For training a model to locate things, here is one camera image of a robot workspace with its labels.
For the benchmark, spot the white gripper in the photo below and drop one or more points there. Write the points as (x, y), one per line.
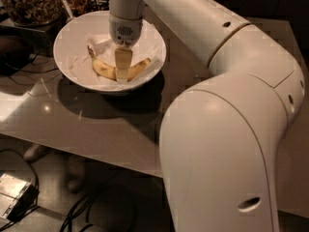
(125, 30)

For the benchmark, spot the yellow banana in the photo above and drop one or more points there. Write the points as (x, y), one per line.
(107, 71)

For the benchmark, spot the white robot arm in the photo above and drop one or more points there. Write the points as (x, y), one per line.
(218, 139)

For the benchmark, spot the white ceramic bowl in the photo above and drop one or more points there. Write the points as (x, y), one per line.
(74, 33)

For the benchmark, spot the white paper napkin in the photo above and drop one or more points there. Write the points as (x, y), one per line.
(150, 45)

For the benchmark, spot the tray of snacks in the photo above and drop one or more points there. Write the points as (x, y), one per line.
(81, 7)

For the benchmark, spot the dark round object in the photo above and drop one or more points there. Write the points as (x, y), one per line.
(14, 54)

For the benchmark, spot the silver electronics box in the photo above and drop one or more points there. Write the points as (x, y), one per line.
(15, 196)

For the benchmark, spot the white utensil handle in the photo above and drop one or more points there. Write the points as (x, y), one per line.
(68, 10)

